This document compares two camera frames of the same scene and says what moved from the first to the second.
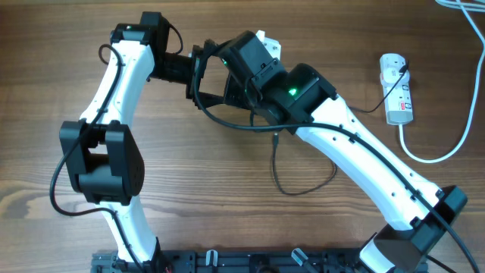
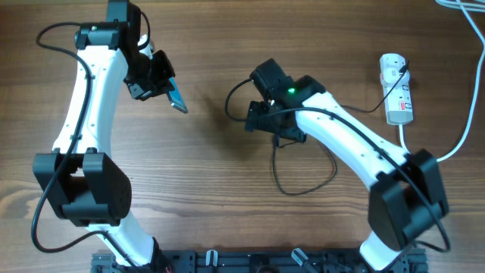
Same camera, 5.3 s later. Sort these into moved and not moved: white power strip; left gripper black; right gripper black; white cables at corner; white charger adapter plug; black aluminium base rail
Moved: right gripper black; left gripper black
Not moved: white cables at corner; white charger adapter plug; white power strip; black aluminium base rail
